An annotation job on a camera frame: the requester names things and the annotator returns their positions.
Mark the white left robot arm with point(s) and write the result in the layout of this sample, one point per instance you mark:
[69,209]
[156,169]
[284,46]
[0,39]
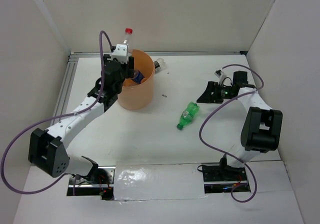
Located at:
[48,148]

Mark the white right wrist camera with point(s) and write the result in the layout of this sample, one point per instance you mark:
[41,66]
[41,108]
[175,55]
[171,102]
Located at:
[221,76]

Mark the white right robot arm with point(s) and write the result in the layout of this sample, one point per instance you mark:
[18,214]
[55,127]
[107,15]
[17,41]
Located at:
[262,126]

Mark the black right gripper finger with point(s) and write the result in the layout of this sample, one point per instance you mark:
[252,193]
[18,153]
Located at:
[208,94]
[219,97]

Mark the orange plastic bin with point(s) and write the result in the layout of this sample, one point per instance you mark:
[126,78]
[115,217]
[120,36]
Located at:
[139,96]

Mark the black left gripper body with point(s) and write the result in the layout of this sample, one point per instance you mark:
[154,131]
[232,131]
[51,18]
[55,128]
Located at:
[124,73]

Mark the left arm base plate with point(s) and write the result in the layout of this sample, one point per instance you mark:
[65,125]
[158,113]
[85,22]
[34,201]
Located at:
[101,184]

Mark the dark bottle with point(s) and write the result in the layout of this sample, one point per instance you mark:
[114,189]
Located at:
[159,65]

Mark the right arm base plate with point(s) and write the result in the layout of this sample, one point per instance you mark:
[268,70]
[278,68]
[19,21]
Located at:
[222,181]

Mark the small blue label bottle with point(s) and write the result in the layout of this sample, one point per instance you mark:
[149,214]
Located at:
[137,77]

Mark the aluminium frame rail back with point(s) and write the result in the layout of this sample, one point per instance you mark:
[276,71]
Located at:
[167,53]

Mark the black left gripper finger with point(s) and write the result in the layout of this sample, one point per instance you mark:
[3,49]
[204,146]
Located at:
[131,69]
[107,58]

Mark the aluminium frame rail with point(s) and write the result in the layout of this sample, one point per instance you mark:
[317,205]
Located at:
[66,86]
[167,53]

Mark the orange juice bottle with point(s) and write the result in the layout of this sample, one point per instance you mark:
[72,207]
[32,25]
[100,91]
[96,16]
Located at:
[129,83]

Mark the aluminium frame rail left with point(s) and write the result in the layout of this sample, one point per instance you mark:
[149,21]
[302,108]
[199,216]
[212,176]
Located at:
[66,86]

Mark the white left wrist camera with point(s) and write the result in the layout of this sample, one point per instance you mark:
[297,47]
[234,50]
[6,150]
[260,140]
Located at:
[120,53]

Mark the green plastic bottle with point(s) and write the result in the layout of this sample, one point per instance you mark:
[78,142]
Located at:
[188,115]

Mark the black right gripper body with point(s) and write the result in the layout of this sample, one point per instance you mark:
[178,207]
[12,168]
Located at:
[226,91]

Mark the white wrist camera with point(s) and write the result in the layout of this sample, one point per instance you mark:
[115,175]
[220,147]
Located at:
[221,76]
[120,53]

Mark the clear bottle red label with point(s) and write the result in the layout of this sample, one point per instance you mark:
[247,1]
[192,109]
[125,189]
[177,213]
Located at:
[127,40]

